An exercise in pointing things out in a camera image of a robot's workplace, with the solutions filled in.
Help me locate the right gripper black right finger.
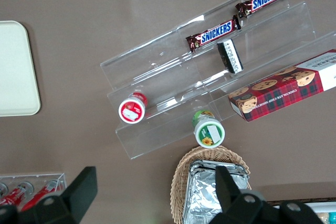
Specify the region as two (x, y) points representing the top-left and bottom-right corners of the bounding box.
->
(209, 165), (279, 224)

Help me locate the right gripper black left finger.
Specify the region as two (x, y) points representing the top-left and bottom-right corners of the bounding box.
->
(18, 166), (98, 224)

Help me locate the light wicker oval basket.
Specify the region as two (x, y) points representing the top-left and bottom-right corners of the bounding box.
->
(170, 145), (252, 224)

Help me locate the white rectangular snack tray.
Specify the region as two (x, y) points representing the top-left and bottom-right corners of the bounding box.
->
(301, 201), (336, 224)

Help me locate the cream plastic serving tray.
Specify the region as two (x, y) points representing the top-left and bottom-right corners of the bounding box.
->
(0, 20), (41, 117)

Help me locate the aluminium foil container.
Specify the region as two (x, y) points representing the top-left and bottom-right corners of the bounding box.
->
(183, 159), (250, 224)

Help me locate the red cola bottle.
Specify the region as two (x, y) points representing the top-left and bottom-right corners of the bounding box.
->
(20, 178), (65, 212)
(0, 181), (35, 207)

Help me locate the clear acrylic bottle rack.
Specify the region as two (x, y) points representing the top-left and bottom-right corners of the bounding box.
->
(0, 173), (67, 209)

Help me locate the green lid yogurt cup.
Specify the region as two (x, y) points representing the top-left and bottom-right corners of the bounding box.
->
(191, 110), (226, 149)

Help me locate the red lid yogurt cup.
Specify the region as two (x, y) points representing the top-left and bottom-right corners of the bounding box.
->
(118, 92), (149, 125)

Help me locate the red tartan cookie box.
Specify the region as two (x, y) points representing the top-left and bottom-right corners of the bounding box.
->
(227, 49), (336, 123)

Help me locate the clear acrylic stepped display stand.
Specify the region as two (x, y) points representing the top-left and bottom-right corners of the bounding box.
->
(100, 0), (336, 160)

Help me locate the small black white box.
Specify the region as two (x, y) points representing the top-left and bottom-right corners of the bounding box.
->
(216, 38), (244, 75)

